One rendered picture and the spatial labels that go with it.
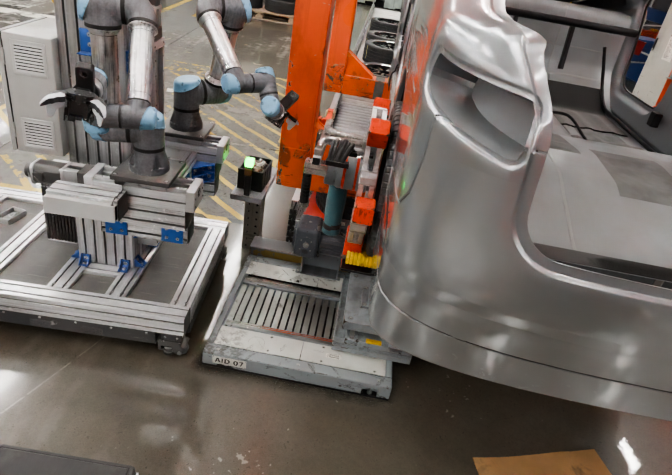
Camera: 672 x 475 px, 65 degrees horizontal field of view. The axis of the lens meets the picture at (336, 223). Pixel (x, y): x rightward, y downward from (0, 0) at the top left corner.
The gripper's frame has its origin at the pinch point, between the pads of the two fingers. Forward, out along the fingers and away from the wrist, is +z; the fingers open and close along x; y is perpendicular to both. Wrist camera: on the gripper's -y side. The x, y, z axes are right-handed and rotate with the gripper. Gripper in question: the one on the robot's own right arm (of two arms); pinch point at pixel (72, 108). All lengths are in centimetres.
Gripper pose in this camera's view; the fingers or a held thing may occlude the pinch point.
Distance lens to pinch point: 153.9
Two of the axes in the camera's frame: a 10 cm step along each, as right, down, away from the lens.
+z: 2.0, 5.1, -8.4
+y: -2.8, 8.5, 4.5
